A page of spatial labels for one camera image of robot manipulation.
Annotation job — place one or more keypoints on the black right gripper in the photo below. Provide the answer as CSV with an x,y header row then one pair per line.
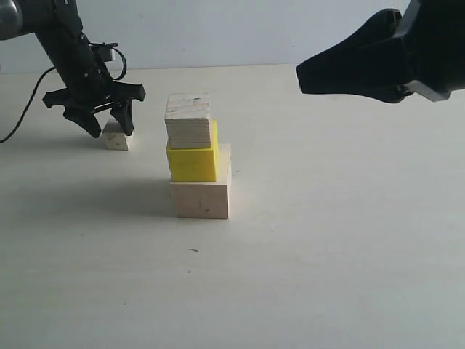
x,y
371,61

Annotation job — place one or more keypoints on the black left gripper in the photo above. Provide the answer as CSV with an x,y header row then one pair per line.
x,y
88,83

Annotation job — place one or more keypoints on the small wooden cube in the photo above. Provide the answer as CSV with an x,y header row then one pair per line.
x,y
114,137

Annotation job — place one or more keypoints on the medium wooden cube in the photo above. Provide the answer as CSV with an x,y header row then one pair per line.
x,y
188,121

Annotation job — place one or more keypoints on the yellow cube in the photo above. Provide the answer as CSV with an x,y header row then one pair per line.
x,y
195,164

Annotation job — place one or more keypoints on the large pale wooden cube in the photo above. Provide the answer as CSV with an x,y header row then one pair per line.
x,y
206,200

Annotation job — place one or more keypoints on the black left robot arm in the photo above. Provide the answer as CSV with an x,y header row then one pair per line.
x,y
19,18

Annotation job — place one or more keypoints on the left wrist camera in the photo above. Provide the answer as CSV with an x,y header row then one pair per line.
x,y
103,52

